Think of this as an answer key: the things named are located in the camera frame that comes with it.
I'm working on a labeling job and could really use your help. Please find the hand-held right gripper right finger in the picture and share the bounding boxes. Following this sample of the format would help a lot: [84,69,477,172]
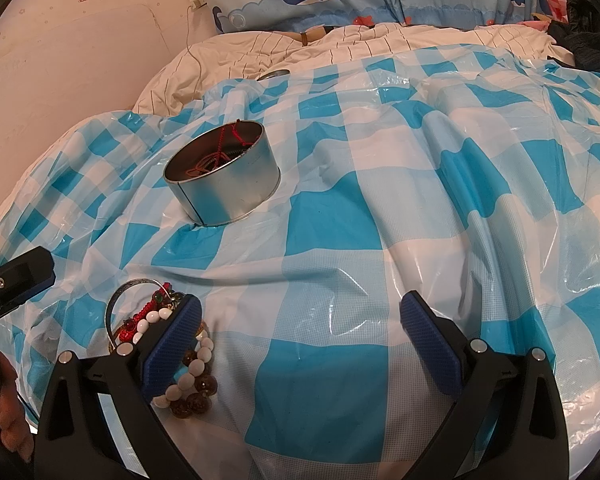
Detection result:
[401,290,570,480]

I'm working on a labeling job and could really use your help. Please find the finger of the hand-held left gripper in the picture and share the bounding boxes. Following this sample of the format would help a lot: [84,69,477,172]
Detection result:
[0,247,56,332]

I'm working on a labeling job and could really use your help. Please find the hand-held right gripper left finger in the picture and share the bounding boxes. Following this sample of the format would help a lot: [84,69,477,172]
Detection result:
[34,294,203,480]

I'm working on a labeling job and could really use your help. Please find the white bead bracelet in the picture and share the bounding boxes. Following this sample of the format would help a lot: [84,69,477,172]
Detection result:
[132,307,216,408]

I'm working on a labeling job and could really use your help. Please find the red bead bracelet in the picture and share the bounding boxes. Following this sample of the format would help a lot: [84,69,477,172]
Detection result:
[114,305,156,346]

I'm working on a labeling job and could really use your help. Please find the amber bead bracelet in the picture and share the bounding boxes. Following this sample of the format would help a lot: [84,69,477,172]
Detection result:
[170,350,216,418]

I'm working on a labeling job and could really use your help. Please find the silver bangle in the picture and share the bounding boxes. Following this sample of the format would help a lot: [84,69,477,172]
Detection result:
[105,279,175,353]

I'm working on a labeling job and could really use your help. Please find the round metal tin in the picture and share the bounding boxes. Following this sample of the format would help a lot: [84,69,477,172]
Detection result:
[162,121,281,227]

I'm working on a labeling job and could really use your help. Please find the red string bracelet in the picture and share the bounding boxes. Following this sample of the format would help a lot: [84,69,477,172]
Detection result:
[182,119,253,181]

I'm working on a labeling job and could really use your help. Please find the person's left hand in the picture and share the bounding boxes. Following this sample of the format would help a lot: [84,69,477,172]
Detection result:
[0,350,37,463]

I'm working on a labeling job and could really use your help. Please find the blue white checked plastic sheet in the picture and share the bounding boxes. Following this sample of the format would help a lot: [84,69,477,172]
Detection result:
[0,42,600,480]

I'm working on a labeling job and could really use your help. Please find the white striped quilt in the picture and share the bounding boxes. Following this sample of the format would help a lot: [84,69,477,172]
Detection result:
[0,22,576,241]

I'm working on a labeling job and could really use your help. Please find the dark brown object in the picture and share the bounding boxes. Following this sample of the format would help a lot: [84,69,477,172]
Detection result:
[300,27,331,46]

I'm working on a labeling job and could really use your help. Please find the black cloth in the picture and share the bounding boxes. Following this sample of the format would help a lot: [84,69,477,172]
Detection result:
[547,0,600,73]

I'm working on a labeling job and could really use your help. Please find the pink cloth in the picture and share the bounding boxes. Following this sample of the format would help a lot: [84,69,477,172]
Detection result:
[527,0,568,33]

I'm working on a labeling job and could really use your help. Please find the thin white cable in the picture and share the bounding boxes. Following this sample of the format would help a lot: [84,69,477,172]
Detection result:
[184,5,203,79]

